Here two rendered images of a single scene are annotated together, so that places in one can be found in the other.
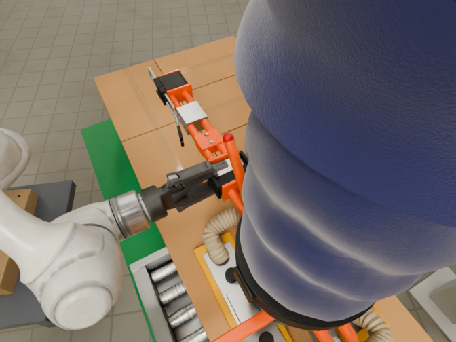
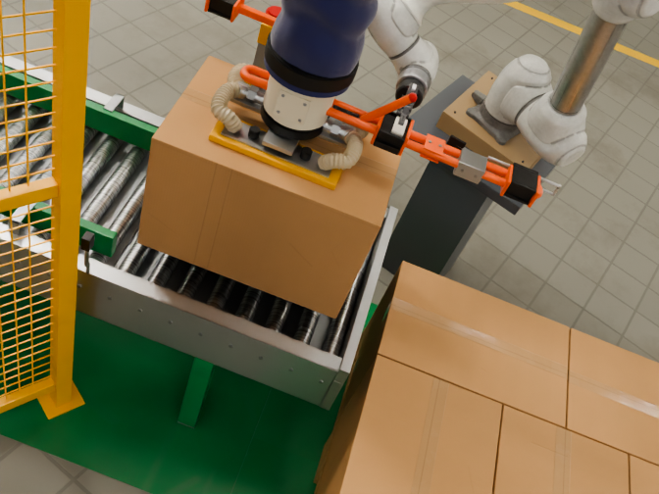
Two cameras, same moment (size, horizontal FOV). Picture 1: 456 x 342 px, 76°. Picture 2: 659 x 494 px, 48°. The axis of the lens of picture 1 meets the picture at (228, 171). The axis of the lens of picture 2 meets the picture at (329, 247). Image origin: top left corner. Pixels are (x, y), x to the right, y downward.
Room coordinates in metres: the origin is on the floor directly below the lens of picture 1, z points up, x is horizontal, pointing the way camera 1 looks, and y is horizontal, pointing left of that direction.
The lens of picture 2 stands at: (1.05, -1.40, 2.27)
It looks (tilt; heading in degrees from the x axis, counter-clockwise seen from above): 46 degrees down; 117
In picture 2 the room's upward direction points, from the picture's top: 23 degrees clockwise
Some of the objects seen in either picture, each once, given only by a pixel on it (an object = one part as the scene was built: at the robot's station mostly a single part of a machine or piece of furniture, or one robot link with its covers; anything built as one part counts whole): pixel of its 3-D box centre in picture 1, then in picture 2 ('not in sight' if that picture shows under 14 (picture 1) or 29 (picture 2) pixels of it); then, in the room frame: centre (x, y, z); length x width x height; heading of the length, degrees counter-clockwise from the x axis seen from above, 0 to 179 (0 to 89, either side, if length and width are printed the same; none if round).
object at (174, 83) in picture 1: (174, 87); (520, 185); (0.70, 0.16, 1.15); 0.08 x 0.07 x 0.05; 28
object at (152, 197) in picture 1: (165, 198); (408, 99); (0.32, 0.14, 1.15); 0.09 x 0.07 x 0.08; 118
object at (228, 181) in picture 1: (230, 174); (392, 131); (0.39, -0.01, 1.15); 0.10 x 0.08 x 0.06; 118
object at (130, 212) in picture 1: (132, 212); (413, 84); (0.29, 0.20, 1.15); 0.09 x 0.06 x 0.09; 28
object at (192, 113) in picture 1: (192, 117); (470, 166); (0.57, 0.10, 1.14); 0.07 x 0.07 x 0.04; 28
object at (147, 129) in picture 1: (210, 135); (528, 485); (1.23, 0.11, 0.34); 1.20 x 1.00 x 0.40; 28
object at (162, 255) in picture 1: (214, 229); (369, 286); (0.50, 0.06, 0.58); 0.70 x 0.03 x 0.06; 118
